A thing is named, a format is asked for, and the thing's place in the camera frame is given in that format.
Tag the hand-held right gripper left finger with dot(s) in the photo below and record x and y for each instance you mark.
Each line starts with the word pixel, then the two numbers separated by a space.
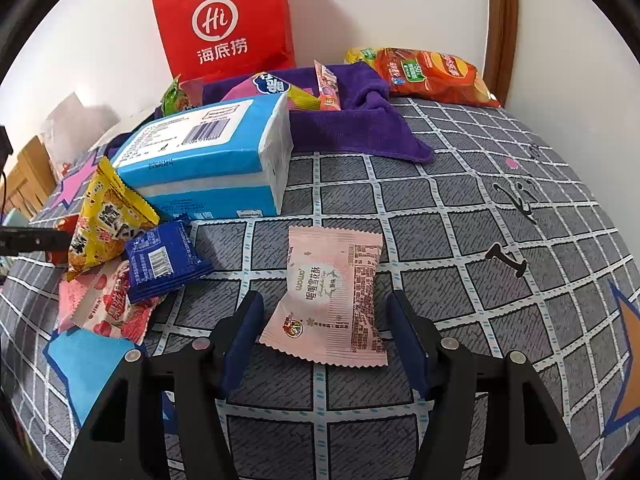
pixel 240 345

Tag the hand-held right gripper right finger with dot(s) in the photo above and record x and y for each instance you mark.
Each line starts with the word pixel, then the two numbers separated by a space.
pixel 407 340

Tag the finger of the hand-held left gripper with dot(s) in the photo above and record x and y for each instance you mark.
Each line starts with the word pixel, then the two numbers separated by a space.
pixel 30 241

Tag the small red snack packet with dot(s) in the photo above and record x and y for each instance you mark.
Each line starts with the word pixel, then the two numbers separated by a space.
pixel 62 221

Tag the pale pink pastry packet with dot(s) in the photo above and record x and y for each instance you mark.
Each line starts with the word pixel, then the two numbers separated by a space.
pixel 325 300

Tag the green and pink snack packet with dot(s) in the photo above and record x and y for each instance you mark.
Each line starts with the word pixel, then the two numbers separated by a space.
pixel 175 97

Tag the pink and purple snack packet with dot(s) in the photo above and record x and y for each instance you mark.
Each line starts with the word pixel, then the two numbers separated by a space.
pixel 265 85

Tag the long pink snack stick packet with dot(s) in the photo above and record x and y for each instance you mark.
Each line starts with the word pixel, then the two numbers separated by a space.
pixel 327 90

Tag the wooden chair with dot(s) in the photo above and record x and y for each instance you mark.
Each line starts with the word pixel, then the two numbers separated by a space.
pixel 30 170

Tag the white plastic bag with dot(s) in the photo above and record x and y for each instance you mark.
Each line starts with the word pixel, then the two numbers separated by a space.
pixel 75 120

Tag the yellow snack packet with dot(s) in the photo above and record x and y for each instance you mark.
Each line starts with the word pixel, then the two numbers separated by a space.
pixel 105 220

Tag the grey checked bed sheet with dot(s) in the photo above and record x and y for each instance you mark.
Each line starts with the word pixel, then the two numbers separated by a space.
pixel 450 260

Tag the strawberry print snack packet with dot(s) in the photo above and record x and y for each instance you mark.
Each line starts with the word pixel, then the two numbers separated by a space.
pixel 110 315

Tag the small blue snack packet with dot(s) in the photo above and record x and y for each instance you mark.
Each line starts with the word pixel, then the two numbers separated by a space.
pixel 160 260

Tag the blue tissue pack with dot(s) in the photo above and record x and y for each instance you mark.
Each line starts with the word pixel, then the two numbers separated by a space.
pixel 200 170

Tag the purple towel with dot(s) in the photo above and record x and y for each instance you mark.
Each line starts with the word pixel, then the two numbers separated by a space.
pixel 350 125

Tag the red paper bag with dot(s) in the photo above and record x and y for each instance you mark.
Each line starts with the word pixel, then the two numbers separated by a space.
pixel 225 10

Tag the orange chip bag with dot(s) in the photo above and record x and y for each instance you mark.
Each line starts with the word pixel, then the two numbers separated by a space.
pixel 435 77

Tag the yellow chip bag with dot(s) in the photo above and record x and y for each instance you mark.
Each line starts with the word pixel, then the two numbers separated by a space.
pixel 357 56

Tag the brown wooden door frame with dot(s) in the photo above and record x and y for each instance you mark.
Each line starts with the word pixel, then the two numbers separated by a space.
pixel 502 35

